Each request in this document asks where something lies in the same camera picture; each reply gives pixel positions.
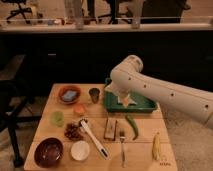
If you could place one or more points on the brown wooden block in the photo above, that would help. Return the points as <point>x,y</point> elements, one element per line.
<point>110,129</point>

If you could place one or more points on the orange bowl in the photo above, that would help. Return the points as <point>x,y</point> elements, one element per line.
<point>63,89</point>

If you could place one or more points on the blue sponge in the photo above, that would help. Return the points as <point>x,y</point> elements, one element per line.
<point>69,95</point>

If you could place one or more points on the dark metal cup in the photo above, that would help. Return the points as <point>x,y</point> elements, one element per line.
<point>94,94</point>

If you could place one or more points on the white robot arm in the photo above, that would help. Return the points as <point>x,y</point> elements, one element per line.
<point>127,77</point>

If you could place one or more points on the green tray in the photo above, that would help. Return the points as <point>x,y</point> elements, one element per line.
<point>144,105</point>

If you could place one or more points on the white handled kitchen tool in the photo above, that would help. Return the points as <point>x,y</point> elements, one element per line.
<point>97,143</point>

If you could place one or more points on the bunch of red grapes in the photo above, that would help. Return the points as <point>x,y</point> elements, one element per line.
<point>72,132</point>

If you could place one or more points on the grey wedge block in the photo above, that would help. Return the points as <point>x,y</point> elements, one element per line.
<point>131,101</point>

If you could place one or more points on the silver fork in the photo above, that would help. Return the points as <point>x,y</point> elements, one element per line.
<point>122,142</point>

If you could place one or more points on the green plastic cup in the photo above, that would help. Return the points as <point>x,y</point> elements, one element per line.
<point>57,119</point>

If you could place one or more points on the green chili pepper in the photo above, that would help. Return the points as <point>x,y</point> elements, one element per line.
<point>133,124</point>

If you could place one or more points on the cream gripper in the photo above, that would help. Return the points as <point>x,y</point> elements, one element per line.
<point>124,101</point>

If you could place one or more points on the purple bowl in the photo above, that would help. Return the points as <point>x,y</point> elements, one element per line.
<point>48,153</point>

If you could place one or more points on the black office chair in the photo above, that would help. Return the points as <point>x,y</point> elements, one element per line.
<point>9,116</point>

